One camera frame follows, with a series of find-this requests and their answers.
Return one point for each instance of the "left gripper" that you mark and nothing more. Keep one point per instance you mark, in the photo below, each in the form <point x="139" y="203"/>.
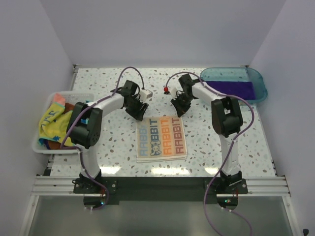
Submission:
<point x="139" y="113"/>

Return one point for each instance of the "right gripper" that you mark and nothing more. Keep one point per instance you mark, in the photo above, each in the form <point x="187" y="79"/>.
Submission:
<point x="181" y="110"/>

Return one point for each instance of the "white plastic laundry basket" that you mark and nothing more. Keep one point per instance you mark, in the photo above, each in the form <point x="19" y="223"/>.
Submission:
<point x="71" y="97"/>

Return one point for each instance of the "yellow green patterned towel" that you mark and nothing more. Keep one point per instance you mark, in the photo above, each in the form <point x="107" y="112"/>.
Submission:
<point x="53" y="125"/>

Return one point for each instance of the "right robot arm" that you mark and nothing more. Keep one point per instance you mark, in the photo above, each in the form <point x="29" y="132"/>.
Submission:
<point x="226" y="119"/>

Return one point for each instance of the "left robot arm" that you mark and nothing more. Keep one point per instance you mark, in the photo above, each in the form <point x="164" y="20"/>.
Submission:
<point x="85" y="126"/>

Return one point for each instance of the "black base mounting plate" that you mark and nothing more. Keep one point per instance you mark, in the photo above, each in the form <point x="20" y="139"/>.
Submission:
<point x="113" y="190"/>

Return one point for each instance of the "brown towel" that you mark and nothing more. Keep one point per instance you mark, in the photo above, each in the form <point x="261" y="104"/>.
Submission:
<point x="68" y="107"/>

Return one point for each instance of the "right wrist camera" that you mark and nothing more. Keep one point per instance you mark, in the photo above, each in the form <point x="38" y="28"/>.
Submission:
<point x="171" y="91"/>

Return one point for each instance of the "teal translucent plastic bin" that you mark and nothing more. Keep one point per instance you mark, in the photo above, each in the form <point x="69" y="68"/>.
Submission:
<point x="239" y="74"/>

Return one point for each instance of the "colourful printed towel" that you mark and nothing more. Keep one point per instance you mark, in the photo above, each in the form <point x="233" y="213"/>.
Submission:
<point x="160" y="139"/>

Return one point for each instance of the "purple towel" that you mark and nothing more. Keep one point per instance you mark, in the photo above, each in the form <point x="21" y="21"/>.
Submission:
<point x="244" y="90"/>

